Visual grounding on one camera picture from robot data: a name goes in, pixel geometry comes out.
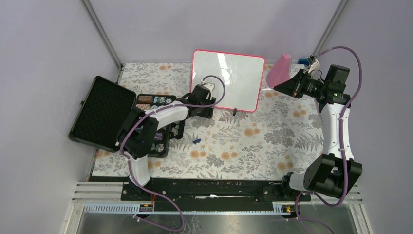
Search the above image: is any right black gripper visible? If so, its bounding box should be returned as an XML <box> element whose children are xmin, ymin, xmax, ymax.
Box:
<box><xmin>274</xmin><ymin>69</ymin><xmax>328</xmax><ymax>99</ymax></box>

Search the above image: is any pink framed whiteboard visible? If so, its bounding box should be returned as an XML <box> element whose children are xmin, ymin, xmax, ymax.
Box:
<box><xmin>190</xmin><ymin>49</ymin><xmax>266</xmax><ymax>113</ymax></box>

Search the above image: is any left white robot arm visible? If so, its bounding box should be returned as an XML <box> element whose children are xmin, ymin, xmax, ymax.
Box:
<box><xmin>116</xmin><ymin>83</ymin><xmax>216</xmax><ymax>200</ymax></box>

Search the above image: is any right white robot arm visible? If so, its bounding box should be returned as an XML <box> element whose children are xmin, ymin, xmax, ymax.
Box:
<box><xmin>273</xmin><ymin>65</ymin><xmax>363</xmax><ymax>201</ymax></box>

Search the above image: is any pink eraser block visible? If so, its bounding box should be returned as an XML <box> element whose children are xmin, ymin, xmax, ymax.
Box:
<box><xmin>265</xmin><ymin>53</ymin><xmax>292</xmax><ymax>88</ymax></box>

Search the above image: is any blue corner object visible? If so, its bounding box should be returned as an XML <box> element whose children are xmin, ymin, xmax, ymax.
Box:
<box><xmin>297</xmin><ymin>58</ymin><xmax>309</xmax><ymax>66</ymax></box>

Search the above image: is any floral table mat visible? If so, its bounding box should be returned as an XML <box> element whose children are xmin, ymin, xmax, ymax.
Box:
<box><xmin>89</xmin><ymin>63</ymin><xmax>323</xmax><ymax>181</ymax></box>

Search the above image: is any open black case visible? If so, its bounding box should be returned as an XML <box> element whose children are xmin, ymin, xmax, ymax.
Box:
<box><xmin>68</xmin><ymin>76</ymin><xmax>176</xmax><ymax>153</ymax></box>

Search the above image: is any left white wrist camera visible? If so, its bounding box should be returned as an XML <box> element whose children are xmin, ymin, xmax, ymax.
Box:
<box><xmin>201</xmin><ymin>82</ymin><xmax>215</xmax><ymax>95</ymax></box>

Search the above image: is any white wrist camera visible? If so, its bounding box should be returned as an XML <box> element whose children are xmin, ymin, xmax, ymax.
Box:
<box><xmin>306</xmin><ymin>55</ymin><xmax>320</xmax><ymax>73</ymax></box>
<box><xmin>201</xmin><ymin>82</ymin><xmax>215</xmax><ymax>95</ymax></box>

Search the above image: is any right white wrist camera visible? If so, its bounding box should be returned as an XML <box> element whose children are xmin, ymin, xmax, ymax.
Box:
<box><xmin>306</xmin><ymin>55</ymin><xmax>320</xmax><ymax>73</ymax></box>

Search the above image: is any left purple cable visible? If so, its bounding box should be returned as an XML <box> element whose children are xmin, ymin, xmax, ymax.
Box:
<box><xmin>119</xmin><ymin>75</ymin><xmax>226</xmax><ymax>232</ymax></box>

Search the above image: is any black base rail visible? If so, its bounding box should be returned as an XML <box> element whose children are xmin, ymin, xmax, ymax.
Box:
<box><xmin>121</xmin><ymin>178</ymin><xmax>299</xmax><ymax>212</ymax></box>

